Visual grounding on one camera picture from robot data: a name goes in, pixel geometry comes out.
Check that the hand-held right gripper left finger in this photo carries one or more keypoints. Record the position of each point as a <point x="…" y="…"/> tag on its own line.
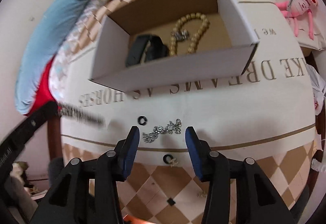
<point x="131" y="154"/>

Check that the checked printed tablecloth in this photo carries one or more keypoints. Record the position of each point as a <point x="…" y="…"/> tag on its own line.
<point x="229" y="112"/>

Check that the light blue cushion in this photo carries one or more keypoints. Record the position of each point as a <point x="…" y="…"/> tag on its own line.
<point x="51" y="22"/>

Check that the white plastic bag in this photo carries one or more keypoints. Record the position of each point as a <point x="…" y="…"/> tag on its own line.
<point x="318" y="86"/>

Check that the white patterned blanket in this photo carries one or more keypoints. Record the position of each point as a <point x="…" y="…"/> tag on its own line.
<point x="59" y="68"/>

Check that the red cloth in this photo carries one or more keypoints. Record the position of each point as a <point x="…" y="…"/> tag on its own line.
<point x="44" y="89"/>

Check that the pink plush toy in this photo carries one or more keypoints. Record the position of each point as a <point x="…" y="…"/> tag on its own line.
<point x="300" y="5"/>

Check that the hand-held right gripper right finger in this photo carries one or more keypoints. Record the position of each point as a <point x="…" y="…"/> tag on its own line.
<point x="194" y="154"/>

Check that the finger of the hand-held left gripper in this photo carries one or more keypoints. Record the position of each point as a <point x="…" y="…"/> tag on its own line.
<point x="81" y="115"/>

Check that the silver rhinestone jewelry piece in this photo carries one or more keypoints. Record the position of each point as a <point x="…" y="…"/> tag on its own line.
<point x="179" y="34"/>

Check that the white cardboard box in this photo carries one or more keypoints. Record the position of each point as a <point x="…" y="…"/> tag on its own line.
<point x="158" y="71"/>

